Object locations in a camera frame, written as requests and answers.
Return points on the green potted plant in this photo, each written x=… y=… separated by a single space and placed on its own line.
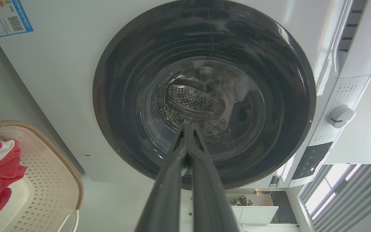
x=241 y=201

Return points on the small black label sticker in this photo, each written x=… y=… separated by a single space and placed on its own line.
x=274 y=181

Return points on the blue energy label sticker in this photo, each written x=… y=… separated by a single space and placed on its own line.
x=5 y=16

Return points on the white program dial knob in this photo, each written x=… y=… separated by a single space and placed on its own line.
x=340 y=116

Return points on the grey window blinds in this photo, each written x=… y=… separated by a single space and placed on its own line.
x=349 y=199

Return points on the white Hisense washing machine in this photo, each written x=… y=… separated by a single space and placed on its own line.
x=60 y=80

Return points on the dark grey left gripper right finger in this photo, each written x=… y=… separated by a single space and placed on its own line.
x=209 y=193

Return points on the black touch control panel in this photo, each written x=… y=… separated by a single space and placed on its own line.
x=311 y=160

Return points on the dark round washing machine door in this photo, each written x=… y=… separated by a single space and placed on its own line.
x=134 y=80

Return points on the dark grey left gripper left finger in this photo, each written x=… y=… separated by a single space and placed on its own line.
x=164 y=193

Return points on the white cabinet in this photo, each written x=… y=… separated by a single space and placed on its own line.
x=258 y=214

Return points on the beige perforated laundry basket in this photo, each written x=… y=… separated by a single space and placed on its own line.
x=50 y=183

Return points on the white detergent drawer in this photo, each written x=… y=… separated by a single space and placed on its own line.
x=362 y=35

